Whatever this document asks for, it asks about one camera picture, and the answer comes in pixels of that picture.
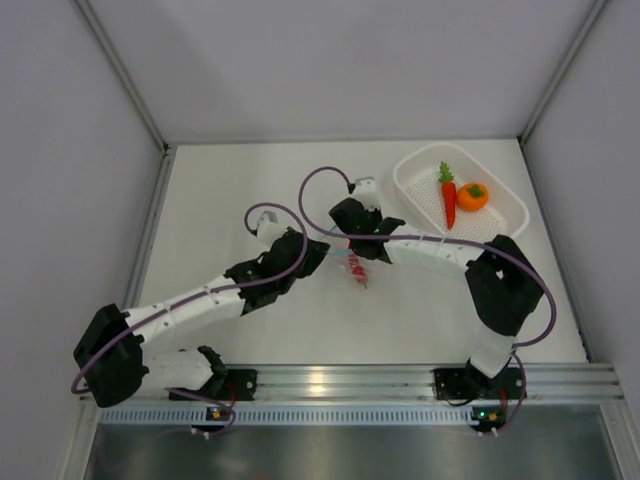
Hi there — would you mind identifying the white slotted cable duct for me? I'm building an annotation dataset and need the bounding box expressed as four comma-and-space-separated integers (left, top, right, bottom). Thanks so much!
100, 404, 506, 427

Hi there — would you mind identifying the white perforated plastic basket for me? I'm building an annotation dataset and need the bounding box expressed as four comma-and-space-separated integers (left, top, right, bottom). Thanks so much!
392, 142, 529, 242

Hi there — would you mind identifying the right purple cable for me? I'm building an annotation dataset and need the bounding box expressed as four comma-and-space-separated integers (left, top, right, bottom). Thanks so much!
298, 166, 559, 436

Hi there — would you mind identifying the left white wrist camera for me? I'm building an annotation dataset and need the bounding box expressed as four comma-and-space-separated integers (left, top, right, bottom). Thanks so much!
255, 210, 287, 246

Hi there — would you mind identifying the clear zip top bag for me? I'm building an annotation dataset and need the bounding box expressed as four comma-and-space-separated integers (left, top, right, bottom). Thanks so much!
326, 240, 378, 292

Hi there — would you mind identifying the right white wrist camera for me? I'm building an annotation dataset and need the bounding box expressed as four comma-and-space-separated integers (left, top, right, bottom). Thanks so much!
348, 176, 380, 211

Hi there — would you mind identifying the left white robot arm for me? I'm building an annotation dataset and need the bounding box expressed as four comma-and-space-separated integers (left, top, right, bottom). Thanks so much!
73, 227, 330, 408

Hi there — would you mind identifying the right black base bracket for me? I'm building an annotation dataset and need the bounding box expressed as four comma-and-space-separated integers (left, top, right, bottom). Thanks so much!
433, 368, 477, 406

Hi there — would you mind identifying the red fake chili pepper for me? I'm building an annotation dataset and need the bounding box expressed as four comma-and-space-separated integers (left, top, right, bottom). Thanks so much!
347, 252, 369, 289

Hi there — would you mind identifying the aluminium mounting rail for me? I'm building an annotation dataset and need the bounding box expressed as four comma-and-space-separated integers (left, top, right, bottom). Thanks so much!
79, 363, 621, 401

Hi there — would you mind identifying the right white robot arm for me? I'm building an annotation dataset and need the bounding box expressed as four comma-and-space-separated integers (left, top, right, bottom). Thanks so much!
329, 197, 548, 397

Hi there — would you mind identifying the left black base bracket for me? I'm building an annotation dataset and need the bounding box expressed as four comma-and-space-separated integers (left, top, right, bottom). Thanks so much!
169, 368, 258, 401

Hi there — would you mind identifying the orange fake carrot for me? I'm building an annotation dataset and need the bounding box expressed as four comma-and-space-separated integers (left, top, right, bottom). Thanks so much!
438, 161, 457, 230

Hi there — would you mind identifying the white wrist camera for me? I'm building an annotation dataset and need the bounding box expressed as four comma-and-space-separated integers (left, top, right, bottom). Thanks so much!
348, 176, 380, 211
255, 210, 287, 246

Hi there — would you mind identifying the black base bracket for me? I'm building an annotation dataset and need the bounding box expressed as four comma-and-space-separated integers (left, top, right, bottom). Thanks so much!
433, 368, 477, 406
169, 368, 258, 401

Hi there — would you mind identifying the orange fake persimmon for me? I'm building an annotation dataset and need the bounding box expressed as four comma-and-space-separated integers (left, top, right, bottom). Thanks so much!
456, 183, 489, 212

